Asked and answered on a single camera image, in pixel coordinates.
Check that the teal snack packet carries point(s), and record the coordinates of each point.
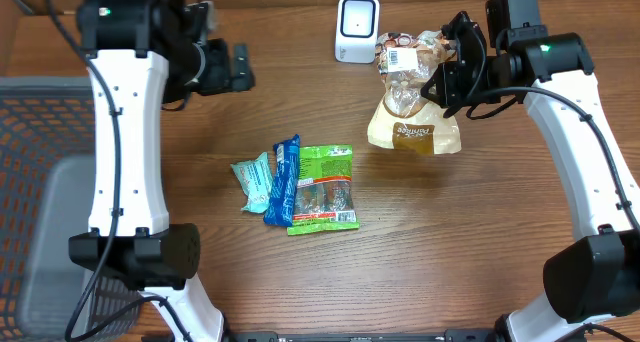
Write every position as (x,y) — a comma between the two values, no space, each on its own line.
(256,180)

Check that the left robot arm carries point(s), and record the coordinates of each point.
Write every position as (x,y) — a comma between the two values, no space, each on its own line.
(145,57)

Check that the green snack packet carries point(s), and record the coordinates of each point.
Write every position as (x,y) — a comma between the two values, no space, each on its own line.
(324,200)

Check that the blue oreo cookie packet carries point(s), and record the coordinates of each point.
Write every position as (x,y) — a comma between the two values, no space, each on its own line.
(283,193)

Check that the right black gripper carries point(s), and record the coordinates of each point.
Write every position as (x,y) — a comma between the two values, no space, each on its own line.
(447,94)

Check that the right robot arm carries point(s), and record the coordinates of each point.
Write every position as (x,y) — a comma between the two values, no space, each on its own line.
(515,60)

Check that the white barcode scanner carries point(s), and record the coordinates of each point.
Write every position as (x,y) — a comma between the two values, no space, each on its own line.
(356,31)

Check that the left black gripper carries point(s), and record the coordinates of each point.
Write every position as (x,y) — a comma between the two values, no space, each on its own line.
(221,81)

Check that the beige cookie snack bag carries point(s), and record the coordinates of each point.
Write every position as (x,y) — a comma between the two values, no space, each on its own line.
(404,119)

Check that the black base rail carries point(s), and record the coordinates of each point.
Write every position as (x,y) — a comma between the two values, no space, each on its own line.
(450,335)

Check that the grey plastic shopping basket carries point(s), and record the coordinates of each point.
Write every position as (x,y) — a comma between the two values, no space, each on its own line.
(47,187)

